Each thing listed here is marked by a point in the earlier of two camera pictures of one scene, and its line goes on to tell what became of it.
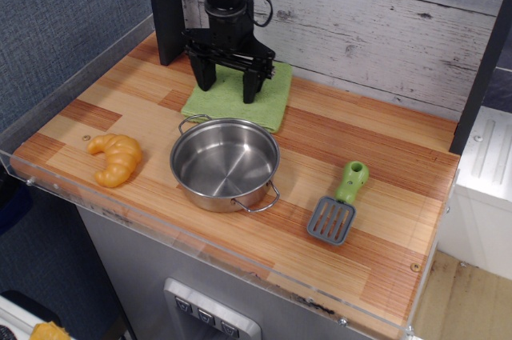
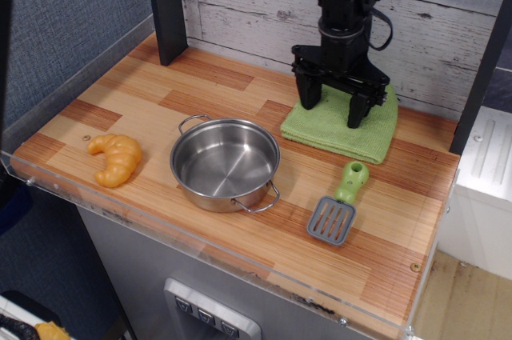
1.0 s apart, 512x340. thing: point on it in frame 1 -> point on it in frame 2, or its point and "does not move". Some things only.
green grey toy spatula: [332, 219] does not move
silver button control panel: [192, 314] does not move
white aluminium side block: [485, 167] does not move
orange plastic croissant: [123, 155] does not move
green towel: [226, 98] -> [326, 127]
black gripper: [231, 40] -> [342, 62]
